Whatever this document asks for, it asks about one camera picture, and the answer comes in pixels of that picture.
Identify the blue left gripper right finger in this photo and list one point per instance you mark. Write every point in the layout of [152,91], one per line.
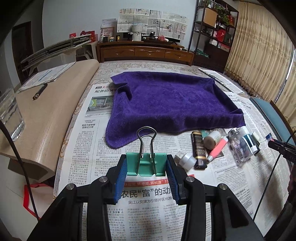
[176,176]

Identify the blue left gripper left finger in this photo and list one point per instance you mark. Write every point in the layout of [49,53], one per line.
[120,174]

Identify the small white round bottle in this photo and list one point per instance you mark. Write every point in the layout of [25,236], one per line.
[185,160]

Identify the green binder clip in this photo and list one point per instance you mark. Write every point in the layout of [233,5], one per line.
[146,164]

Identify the dark brown lighter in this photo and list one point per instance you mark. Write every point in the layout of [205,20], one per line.
[199,152]

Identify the white blue vaseline jar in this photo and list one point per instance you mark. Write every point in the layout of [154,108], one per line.
[244,132]

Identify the white tape roll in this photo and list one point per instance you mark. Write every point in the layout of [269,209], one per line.
[212,139]

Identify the pink tube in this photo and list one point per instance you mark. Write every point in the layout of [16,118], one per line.
[217,150]

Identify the pink small jar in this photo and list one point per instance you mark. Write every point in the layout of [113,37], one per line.
[269,137]

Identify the white power adapter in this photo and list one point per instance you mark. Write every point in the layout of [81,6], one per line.
[255,138]

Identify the blue cushioned chair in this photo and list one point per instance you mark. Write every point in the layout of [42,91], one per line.
[274,117]

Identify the clear candy bottle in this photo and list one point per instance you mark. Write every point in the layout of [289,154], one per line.
[239,146]

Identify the purple towel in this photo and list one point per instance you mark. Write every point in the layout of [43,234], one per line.
[168,102]

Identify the beige side table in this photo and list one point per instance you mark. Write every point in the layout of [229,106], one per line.
[47,118]

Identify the folded newspaper far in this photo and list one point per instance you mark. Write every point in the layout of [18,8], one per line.
[226,83]

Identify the beige curtain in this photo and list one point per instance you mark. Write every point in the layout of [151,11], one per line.
[262,59]

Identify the black pen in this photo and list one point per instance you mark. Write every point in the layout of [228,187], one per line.
[39,92]

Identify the paper sheet on side table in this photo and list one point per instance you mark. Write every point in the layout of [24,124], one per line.
[45,76]

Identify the glass of water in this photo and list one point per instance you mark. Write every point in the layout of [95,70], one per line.
[11,115]

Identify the wooden tv cabinet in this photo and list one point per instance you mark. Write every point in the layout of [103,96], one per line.
[143,50]

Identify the dark wooden shelf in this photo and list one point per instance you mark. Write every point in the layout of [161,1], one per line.
[212,34]

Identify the newspaper covered television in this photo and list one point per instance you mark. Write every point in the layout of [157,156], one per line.
[162,23]

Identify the dark door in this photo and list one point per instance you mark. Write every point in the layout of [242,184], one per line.
[22,47]

